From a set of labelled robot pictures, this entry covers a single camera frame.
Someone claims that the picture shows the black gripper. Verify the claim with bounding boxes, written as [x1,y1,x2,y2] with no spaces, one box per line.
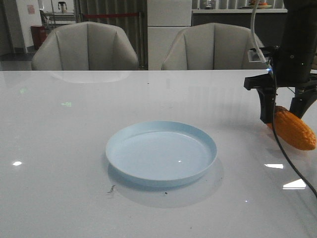
[244,46,317,123]

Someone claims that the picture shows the orange toy corn cob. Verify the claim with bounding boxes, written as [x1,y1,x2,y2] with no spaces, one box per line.
[274,106,317,151]

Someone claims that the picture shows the light blue round plate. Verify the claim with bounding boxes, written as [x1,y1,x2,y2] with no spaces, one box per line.
[105,121,217,187]

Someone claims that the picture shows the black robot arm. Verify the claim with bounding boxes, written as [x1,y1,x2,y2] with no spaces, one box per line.
[244,0,317,123]

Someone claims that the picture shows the dark grey counter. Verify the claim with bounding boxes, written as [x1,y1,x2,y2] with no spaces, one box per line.
[192,9,287,46]

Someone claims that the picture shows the grey armchair right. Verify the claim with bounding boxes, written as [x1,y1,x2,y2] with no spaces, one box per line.
[161,23,267,70]

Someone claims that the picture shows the grey armchair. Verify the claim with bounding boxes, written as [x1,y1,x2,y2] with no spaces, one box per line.
[161,23,267,70]
[31,21,139,71]

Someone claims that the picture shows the fruit bowl on counter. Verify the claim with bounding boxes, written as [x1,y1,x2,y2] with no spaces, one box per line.
[247,0,272,9]

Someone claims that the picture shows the white cabinet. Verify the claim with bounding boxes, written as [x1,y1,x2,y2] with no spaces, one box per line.
[147,0,192,70]

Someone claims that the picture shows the red barrier belt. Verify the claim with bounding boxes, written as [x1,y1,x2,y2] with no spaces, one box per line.
[81,12,143,19]

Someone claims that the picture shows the grey armchair left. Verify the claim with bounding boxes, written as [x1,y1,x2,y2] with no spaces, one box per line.
[31,21,139,71]

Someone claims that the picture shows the background metal table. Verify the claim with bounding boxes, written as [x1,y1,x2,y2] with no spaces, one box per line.
[38,0,76,29]

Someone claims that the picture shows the black cable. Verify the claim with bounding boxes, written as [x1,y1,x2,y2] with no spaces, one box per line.
[271,66,317,199]

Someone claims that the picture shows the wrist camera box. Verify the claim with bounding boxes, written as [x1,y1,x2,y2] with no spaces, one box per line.
[247,46,278,63]

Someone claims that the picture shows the white cable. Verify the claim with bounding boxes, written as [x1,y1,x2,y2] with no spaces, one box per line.
[250,0,269,65]

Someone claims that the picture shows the pink wall notice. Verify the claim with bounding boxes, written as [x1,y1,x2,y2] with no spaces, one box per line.
[27,4,35,14]

